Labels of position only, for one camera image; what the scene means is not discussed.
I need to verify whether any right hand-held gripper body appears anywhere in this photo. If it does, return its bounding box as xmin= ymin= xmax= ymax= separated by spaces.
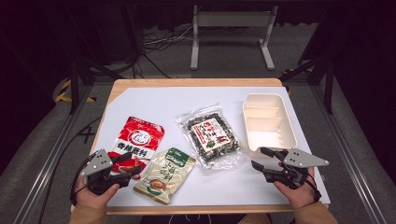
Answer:
xmin=264 ymin=147 xmax=330 ymax=189

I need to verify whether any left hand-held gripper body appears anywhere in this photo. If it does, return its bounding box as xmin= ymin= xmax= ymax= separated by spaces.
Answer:
xmin=81 ymin=148 xmax=132 ymax=195

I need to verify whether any red and white seasoning packet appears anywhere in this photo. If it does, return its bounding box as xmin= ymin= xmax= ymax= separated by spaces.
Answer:
xmin=106 ymin=116 xmax=165 ymax=180

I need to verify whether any white compartment container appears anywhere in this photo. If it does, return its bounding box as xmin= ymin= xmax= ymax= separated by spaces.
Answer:
xmin=242 ymin=92 xmax=298 ymax=159

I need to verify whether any green and cream seasoning packet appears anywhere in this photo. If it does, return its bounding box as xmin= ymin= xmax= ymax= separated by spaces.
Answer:
xmin=134 ymin=147 xmax=196 ymax=205

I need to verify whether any clear dried seaweed packet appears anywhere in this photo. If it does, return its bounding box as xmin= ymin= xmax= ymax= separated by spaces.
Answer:
xmin=176 ymin=103 xmax=245 ymax=171

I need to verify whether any person's left hand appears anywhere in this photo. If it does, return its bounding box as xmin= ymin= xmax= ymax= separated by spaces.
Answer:
xmin=74 ymin=175 xmax=120 ymax=210

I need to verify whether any person's right hand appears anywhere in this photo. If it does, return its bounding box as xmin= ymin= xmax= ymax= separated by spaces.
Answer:
xmin=274 ymin=167 xmax=316 ymax=209

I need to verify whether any person's dark clothing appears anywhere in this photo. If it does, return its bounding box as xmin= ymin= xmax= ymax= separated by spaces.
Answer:
xmin=139 ymin=214 xmax=247 ymax=224

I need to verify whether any yellow and black floor tape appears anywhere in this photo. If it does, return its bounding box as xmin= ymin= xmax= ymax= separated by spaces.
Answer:
xmin=54 ymin=78 xmax=96 ymax=104

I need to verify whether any black metal stand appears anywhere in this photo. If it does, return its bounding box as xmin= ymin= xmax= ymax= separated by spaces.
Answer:
xmin=68 ymin=55 xmax=125 ymax=116
xmin=279 ymin=55 xmax=336 ymax=115

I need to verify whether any left hand-held gripper cable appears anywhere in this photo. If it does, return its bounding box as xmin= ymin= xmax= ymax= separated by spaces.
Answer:
xmin=69 ymin=155 xmax=94 ymax=206

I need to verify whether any hand-held gripper cable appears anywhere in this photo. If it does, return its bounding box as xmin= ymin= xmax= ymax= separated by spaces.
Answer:
xmin=69 ymin=155 xmax=94 ymax=206
xmin=306 ymin=167 xmax=322 ymax=203

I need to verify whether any right hand-held gripper cable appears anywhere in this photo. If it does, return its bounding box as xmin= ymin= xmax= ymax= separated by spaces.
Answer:
xmin=306 ymin=167 xmax=322 ymax=203

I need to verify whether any black floor cable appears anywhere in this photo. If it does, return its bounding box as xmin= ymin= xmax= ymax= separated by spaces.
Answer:
xmin=36 ymin=116 xmax=104 ymax=224

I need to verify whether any aluminium rail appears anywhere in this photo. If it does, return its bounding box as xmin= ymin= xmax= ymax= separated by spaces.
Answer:
xmin=13 ymin=83 xmax=94 ymax=224
xmin=311 ymin=83 xmax=390 ymax=224

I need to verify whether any bundle of floor cables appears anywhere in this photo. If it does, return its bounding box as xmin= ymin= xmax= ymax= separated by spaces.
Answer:
xmin=143 ymin=26 xmax=194 ymax=53

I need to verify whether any white metal-frame desk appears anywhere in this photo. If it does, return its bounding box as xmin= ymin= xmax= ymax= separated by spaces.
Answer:
xmin=190 ymin=4 xmax=279 ymax=71

